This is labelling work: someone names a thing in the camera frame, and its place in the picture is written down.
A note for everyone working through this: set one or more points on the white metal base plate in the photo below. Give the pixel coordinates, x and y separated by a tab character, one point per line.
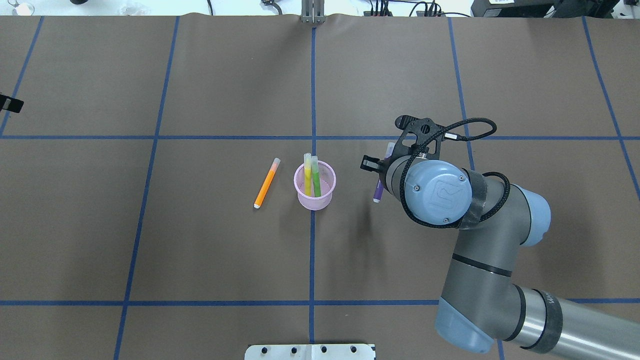
327	351

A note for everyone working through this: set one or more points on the pink mesh pen holder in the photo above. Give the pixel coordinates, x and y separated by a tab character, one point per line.
327	181

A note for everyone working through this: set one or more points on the metal clamp bracket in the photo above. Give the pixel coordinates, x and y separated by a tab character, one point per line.
313	11

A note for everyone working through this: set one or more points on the brown paper table cover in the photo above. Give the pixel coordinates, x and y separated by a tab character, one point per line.
128	180

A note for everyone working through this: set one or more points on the green highlighter pen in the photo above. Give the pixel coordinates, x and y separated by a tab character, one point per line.
315	177

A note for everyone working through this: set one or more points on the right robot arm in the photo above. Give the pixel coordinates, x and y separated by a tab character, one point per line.
480	303

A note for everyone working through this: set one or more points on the orange highlighter pen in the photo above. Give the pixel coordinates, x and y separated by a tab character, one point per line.
260	198

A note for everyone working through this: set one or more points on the yellow highlighter pen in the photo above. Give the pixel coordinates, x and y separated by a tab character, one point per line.
307	172

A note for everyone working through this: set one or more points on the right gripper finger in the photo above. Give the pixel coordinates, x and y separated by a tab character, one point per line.
372	164

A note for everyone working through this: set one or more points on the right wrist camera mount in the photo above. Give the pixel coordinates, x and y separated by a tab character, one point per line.
417	135

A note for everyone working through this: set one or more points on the purple highlighter pen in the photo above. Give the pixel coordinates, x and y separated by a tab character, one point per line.
379	189

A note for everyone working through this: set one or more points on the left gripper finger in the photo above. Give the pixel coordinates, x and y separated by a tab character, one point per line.
10	104

